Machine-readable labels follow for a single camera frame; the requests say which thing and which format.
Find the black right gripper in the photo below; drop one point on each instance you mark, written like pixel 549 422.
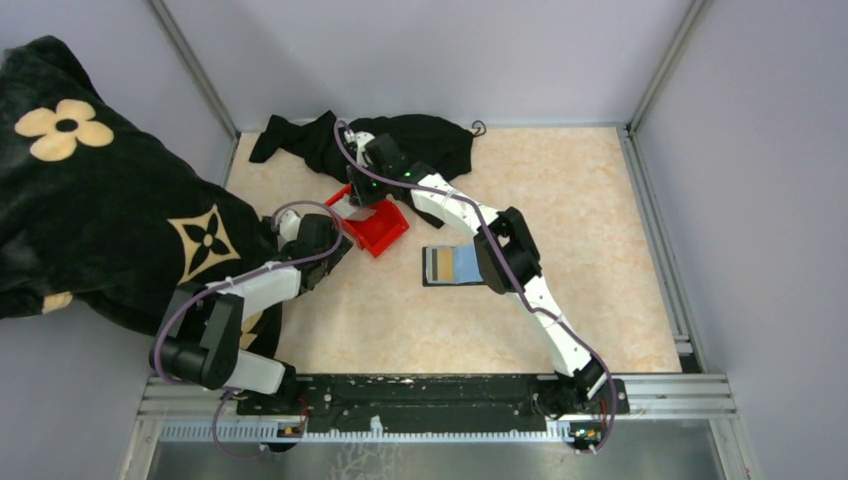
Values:
pixel 359 196

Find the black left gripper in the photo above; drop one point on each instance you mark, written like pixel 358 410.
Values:
pixel 343 247

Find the red plastic bin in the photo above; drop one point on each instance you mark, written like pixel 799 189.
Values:
pixel 379 232

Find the gold credit card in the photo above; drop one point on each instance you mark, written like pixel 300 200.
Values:
pixel 443 265

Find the black leather card holder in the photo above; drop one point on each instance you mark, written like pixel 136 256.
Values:
pixel 466 267

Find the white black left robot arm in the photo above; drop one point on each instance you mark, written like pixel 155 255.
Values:
pixel 198 341

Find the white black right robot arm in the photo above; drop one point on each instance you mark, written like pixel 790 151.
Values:
pixel 507 256

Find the stack of silver cards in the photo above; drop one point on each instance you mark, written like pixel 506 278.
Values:
pixel 350 212

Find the black cloth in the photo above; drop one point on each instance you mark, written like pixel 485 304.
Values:
pixel 435 141

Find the black floral blanket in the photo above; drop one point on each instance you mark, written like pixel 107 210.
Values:
pixel 96 210

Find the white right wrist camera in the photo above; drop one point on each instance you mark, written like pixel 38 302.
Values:
pixel 355 143

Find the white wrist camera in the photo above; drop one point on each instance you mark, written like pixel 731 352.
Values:
pixel 355 143
pixel 288 225

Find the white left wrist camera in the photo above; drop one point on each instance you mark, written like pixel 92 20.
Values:
pixel 288 225

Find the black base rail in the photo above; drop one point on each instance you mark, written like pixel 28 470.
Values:
pixel 432 404

